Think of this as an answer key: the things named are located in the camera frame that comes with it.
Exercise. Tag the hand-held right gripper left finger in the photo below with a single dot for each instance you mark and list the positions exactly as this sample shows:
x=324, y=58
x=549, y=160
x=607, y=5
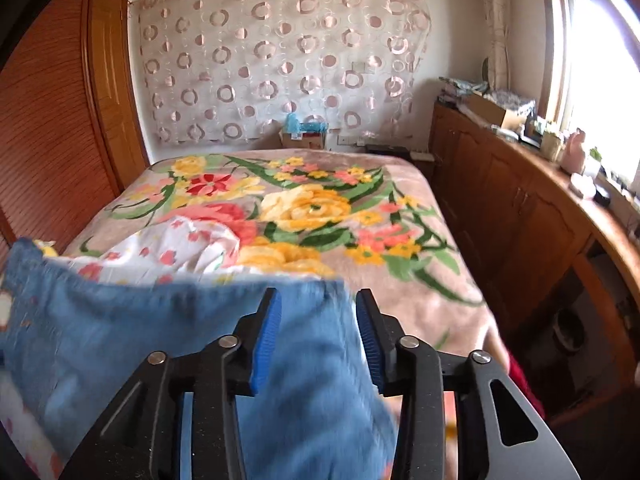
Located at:
x=265, y=340

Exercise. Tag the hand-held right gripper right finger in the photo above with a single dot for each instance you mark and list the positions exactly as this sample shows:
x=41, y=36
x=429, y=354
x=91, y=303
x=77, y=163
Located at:
x=370, y=340

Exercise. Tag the light blue denim pants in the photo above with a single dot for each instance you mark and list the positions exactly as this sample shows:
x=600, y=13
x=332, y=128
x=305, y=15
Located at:
x=125, y=340

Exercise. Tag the floral plush blanket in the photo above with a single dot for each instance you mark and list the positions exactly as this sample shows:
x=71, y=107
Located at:
x=310, y=210

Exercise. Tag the red cloth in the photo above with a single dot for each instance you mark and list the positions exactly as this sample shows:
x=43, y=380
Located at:
x=525, y=385

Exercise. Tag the long wooden cabinet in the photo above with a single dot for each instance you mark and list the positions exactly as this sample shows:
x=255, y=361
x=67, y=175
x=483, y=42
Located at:
x=505, y=200

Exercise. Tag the grey pot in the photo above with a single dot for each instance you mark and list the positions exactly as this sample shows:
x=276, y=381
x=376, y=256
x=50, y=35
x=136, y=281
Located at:
x=570, y=332

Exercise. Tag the small cardboard box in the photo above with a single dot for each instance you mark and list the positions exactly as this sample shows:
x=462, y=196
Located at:
x=302, y=141

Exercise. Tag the yellow plush toy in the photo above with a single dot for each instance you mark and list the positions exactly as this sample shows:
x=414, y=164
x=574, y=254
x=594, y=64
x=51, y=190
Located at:
x=47, y=249

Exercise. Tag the open cardboard box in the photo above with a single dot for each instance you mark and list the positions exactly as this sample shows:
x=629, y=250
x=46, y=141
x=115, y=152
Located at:
x=492, y=110

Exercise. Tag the black round container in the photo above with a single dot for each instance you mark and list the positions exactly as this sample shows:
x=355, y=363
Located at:
x=603, y=196

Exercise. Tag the pink figurine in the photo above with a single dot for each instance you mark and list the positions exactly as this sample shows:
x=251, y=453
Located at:
x=575, y=152

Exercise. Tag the circle patterned sheer curtain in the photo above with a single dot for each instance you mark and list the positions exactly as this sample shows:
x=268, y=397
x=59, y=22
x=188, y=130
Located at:
x=280, y=60

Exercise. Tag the small potted plant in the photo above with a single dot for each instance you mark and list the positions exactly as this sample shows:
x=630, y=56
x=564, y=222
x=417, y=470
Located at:
x=594, y=162

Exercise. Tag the wooden panel door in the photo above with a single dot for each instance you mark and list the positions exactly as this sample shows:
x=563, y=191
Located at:
x=112, y=85

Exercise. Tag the beige window curtain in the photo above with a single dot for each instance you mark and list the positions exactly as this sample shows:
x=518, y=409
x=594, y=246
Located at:
x=495, y=20

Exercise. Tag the window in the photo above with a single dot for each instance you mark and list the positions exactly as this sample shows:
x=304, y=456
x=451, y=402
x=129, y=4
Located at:
x=595, y=60

